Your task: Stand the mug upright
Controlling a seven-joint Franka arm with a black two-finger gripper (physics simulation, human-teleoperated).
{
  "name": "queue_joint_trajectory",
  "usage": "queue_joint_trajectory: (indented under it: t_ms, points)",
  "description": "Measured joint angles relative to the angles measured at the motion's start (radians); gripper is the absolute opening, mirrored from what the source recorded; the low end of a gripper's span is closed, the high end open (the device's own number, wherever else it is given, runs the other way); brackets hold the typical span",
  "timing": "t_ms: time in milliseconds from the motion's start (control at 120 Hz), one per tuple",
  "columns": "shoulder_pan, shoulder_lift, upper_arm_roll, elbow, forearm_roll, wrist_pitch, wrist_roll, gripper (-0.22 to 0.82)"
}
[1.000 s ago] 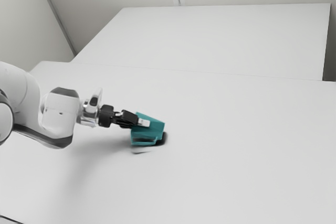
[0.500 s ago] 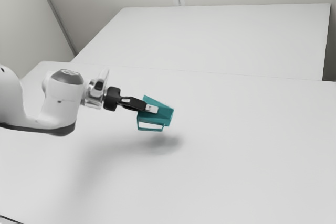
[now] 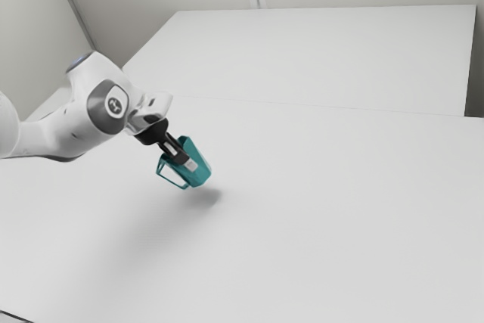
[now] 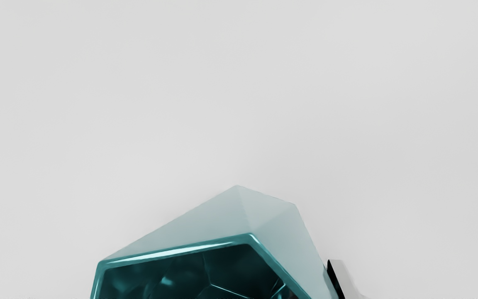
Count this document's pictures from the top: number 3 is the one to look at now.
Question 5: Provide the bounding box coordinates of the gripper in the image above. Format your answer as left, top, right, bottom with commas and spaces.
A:
133, 117, 199, 172

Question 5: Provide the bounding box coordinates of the teal faceted mug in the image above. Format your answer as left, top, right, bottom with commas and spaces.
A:
155, 135, 213, 191

